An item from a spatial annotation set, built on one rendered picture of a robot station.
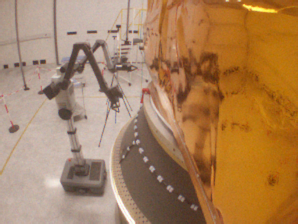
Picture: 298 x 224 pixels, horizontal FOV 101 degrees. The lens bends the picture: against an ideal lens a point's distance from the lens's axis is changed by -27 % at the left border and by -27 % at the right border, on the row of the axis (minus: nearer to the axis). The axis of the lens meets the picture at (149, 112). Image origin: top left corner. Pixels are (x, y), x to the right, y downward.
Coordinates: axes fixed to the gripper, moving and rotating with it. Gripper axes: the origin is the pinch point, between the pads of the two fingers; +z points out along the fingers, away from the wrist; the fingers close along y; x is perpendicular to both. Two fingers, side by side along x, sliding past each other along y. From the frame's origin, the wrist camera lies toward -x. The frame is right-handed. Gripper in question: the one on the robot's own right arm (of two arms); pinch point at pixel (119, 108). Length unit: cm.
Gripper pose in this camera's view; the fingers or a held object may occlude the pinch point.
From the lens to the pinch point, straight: 154.9
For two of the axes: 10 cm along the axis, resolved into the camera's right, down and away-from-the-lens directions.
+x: -9.0, 4.1, 1.6
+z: 4.3, 7.4, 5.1
